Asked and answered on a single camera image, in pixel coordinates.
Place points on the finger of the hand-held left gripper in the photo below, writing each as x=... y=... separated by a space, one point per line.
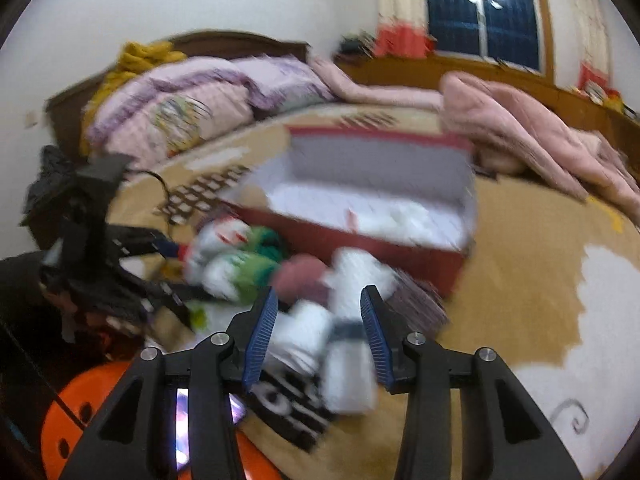
x=145 y=242
x=167 y=297

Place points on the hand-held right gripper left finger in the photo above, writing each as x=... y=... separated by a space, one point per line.
x=260 y=342

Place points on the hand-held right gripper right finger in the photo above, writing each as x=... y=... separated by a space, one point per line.
x=377 y=342

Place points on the white roll with grey band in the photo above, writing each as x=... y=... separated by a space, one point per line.
x=350 y=375

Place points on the green white sock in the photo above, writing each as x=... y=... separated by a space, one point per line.
x=240 y=275
x=262 y=245

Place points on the white sock with red ribbon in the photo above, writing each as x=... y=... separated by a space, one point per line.
x=220 y=240

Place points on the red cardboard box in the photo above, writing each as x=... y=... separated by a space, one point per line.
x=350 y=255

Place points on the clear plastic bag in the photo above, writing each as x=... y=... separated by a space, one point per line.
x=405 y=220

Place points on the dark cloth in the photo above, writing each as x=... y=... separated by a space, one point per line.
x=47 y=175

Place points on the black printed cloth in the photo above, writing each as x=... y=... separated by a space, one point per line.
x=290 y=410

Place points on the pink printed pillow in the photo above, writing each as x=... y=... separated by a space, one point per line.
x=200 y=110

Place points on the orange plastic stool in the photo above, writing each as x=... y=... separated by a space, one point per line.
x=75 y=410

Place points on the yellow cloth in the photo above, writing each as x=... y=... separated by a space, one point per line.
x=142 y=55

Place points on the purple floral pillow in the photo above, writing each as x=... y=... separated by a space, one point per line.
x=280 y=80

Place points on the pink fleece robe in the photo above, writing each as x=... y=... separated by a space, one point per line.
x=520 y=130

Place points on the dark clutter pile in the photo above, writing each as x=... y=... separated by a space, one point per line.
x=356 y=42

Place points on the cream red curtain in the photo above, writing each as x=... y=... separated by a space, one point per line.
x=400 y=10
x=592 y=35

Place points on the colourful clutter pile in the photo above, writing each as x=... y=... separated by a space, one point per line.
x=607 y=95

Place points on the window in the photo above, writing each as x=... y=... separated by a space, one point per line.
x=480 y=5

